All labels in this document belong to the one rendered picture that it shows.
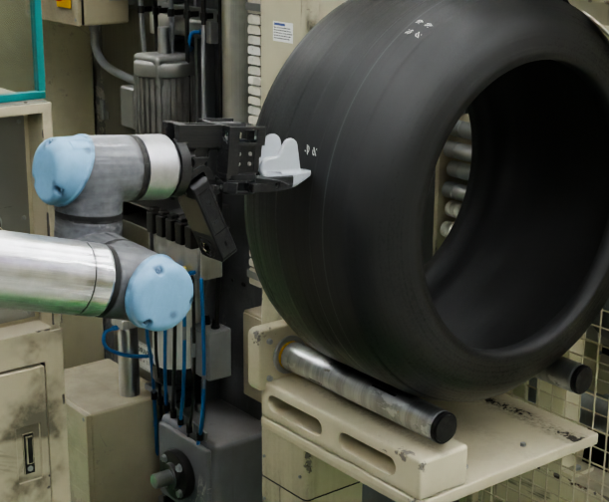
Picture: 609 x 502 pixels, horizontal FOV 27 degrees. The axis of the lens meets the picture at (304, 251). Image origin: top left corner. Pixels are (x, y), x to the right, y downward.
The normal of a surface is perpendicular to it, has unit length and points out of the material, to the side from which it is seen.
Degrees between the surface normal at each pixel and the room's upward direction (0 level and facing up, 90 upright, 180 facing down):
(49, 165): 84
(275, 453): 90
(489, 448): 0
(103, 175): 89
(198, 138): 90
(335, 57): 45
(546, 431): 0
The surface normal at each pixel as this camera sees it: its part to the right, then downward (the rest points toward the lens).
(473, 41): 0.16, -0.43
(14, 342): 0.62, 0.22
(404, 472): -0.79, 0.17
